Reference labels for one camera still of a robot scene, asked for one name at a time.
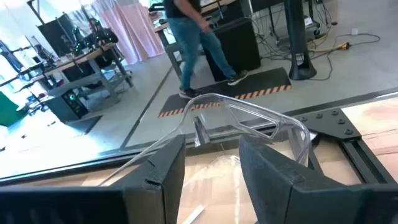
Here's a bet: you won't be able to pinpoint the black panel screen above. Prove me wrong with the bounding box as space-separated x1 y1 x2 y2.
36 12 78 58

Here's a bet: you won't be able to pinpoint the black robot arms green lights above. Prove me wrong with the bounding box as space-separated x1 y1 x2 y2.
60 17 119 57

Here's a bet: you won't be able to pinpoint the clear plastic bin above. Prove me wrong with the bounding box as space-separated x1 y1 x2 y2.
99 93 312 224

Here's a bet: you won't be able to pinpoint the black computer tower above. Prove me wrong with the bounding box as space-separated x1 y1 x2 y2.
43 88 90 124

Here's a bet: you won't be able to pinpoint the person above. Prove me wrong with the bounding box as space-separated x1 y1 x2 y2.
163 0 249 100

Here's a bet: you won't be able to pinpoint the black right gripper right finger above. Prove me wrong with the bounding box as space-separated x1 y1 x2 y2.
238 133 398 224

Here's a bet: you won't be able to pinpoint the green object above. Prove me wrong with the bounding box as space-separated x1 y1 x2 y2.
0 91 29 128

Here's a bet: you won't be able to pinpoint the tangled black cables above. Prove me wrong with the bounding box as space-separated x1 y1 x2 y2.
253 6 330 62

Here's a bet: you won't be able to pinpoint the black floor cable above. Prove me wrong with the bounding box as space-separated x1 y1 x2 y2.
307 32 382 82

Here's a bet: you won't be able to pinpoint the wooden top workbench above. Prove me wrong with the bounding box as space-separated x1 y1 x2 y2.
30 42 134 105

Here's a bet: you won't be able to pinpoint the black aluminium table frame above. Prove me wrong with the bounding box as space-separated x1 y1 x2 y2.
0 107 398 187

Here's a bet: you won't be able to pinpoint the yellow power cord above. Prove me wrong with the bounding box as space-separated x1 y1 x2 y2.
307 33 351 53

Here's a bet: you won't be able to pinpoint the black hazard-striped floor mat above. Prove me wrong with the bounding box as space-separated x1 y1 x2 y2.
157 67 293 119

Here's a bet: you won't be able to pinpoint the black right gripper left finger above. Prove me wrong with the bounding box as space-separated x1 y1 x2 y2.
0 133 187 224

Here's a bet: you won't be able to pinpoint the black cabinet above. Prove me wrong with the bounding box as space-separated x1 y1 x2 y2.
203 17 262 82

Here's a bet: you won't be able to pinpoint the pink curtain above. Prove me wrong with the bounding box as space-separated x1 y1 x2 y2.
91 0 165 65

